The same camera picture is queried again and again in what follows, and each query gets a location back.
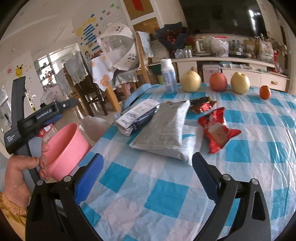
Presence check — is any red snack wrapper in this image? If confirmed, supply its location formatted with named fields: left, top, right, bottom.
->
left=198, top=107, right=241, bottom=154

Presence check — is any large white blue pouch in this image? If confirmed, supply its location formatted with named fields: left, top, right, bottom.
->
left=130, top=133, right=201, bottom=166

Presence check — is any white medicine box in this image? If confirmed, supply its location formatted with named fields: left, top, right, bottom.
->
left=115, top=99, right=160, bottom=137

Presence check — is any white printed foil bag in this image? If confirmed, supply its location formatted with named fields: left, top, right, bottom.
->
left=130, top=100, right=190, bottom=150

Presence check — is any dark striped snack packet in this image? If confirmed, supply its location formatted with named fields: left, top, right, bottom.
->
left=189, top=96, right=217, bottom=114

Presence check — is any pink plastic trash bucket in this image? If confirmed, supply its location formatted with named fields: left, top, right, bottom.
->
left=45, top=123, right=91, bottom=181

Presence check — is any person's left hand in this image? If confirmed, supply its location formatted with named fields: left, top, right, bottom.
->
left=3, top=154, right=50, bottom=208

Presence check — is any white cushion seat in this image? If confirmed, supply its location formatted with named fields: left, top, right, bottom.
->
left=82, top=115, right=110, bottom=142

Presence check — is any dark wooden dining chair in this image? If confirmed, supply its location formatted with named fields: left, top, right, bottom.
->
left=64, top=51, right=108, bottom=116

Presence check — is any blue checkered tablecloth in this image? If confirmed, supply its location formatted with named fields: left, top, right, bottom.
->
left=79, top=84, right=295, bottom=240

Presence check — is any dining table with floral cloth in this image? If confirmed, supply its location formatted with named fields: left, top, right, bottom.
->
left=91, top=55, right=120, bottom=112

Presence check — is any small orange tangerine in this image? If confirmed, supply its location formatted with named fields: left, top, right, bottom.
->
left=259, top=85, right=271, bottom=100

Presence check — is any white mesh food cover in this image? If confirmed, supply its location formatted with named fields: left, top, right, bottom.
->
left=97, top=23, right=139, bottom=71

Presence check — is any yellow pear right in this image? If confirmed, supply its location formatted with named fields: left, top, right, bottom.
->
left=230, top=72, right=250, bottom=94

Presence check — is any yellow pear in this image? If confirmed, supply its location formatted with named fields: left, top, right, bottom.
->
left=230, top=72, right=250, bottom=94
left=180, top=69, right=202, bottom=92

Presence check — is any light wooden chair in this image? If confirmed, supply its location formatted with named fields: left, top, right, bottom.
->
left=113, top=31, right=155, bottom=93

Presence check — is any red apple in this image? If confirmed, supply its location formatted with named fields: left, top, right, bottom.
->
left=209, top=73, right=227, bottom=92

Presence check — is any white tv cabinet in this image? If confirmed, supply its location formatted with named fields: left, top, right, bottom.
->
left=172, top=57, right=290, bottom=92

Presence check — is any yellow pear left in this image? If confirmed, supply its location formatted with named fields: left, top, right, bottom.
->
left=180, top=69, right=202, bottom=92

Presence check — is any green waste bin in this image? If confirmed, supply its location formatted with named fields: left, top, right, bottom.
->
left=157, top=74, right=165, bottom=85

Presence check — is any pink storage box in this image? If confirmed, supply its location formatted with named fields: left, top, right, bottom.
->
left=202, top=63, right=221, bottom=83

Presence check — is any white blue standing bottle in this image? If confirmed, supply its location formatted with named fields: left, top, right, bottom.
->
left=161, top=58, right=178, bottom=93

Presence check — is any clear plastic bag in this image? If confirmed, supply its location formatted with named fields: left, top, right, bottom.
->
left=210, top=36, right=229, bottom=57

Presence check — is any electric kettle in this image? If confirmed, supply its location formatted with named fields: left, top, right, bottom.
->
left=193, top=37, right=210, bottom=56

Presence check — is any red chinese knot decoration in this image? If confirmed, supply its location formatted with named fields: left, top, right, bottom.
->
left=132, top=0, right=144, bottom=11

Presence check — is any dark wrapped flower bouquet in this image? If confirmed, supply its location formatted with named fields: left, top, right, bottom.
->
left=154, top=26, right=187, bottom=51

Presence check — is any black flat television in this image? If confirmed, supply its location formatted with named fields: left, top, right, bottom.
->
left=180, top=0, right=267, bottom=37

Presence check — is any blue fabric strap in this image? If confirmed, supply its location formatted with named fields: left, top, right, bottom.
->
left=120, top=83, right=152, bottom=113

